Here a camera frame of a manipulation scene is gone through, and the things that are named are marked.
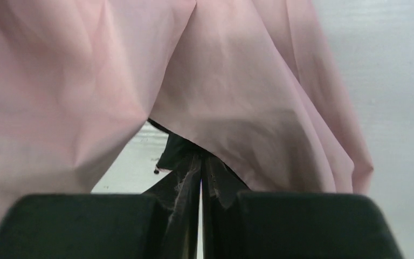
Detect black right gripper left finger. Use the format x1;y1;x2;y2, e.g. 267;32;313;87
0;151;203;259

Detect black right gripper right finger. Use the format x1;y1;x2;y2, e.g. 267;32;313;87
201;153;405;259

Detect pink and black umbrella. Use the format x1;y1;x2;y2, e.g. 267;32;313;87
0;0;375;251

